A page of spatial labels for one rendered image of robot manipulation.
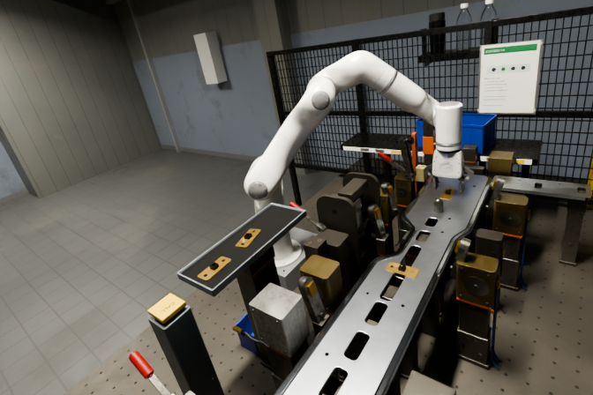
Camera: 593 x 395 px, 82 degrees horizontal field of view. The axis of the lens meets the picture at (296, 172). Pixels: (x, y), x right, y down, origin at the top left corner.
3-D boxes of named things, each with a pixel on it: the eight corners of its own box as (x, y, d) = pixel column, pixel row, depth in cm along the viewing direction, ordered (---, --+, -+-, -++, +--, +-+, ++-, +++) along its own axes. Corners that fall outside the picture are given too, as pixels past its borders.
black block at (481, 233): (506, 318, 109) (513, 243, 98) (471, 308, 115) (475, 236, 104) (507, 308, 113) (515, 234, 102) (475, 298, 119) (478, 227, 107)
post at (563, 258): (575, 266, 123) (589, 197, 112) (558, 263, 126) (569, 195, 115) (575, 258, 127) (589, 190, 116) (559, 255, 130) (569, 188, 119)
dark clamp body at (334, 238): (352, 343, 111) (337, 247, 96) (321, 329, 118) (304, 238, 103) (362, 327, 116) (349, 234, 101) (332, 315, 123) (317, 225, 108)
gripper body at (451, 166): (430, 149, 120) (431, 177, 124) (461, 151, 114) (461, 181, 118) (436, 141, 125) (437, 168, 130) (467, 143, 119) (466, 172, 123)
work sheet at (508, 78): (535, 115, 146) (543, 39, 134) (476, 114, 160) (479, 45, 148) (536, 113, 148) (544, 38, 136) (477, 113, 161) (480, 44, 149)
